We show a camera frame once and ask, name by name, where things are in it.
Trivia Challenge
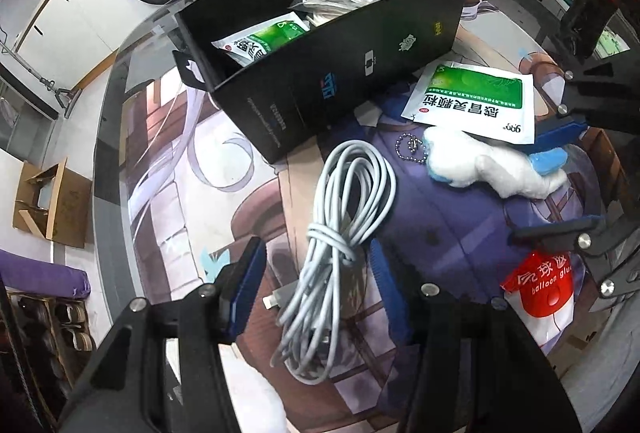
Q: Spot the rolled purple mat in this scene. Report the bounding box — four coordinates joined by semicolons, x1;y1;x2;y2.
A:
0;248;91;301

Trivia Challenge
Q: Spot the white blue plush toy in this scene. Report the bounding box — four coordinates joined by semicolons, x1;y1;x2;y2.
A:
395;125;568;198

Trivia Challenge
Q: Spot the green white medicine sachet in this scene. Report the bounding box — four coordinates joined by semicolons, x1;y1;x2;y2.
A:
401;61;537;144
211;12;311;68

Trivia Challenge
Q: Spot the red white glue packet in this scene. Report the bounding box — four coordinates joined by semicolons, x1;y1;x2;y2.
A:
500;250;576;354

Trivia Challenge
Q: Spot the white charging cable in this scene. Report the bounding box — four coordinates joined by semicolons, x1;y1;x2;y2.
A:
270;140;398;385

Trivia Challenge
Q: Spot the black cardboard storage box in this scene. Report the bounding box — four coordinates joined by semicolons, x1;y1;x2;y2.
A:
172;0;471;164

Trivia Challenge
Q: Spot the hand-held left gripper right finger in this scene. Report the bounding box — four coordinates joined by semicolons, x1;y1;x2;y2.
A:
370;238;583;433

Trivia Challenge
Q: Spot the grey flat mop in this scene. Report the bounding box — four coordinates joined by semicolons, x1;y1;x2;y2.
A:
0;40;76;118

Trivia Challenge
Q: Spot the open brown cardboard box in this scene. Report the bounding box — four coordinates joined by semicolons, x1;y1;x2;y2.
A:
12;157;93;249

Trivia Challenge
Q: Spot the wooden shoe rack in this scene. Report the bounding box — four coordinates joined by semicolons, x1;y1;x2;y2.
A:
0;283;96;414

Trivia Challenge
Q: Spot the printed cartoon table mat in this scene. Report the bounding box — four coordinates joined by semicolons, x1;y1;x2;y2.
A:
125;0;616;433

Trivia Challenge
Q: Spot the green white paper package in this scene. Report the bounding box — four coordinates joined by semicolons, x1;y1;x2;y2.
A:
597;30;631;58

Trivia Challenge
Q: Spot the white base kitchen cabinet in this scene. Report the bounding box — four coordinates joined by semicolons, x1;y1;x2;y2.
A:
10;0;131;78

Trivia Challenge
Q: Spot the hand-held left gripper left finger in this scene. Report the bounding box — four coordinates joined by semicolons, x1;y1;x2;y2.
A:
60;235;268;433

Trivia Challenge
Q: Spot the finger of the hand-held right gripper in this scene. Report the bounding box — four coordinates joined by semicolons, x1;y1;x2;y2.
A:
507;203;640;314
532;60;640;151

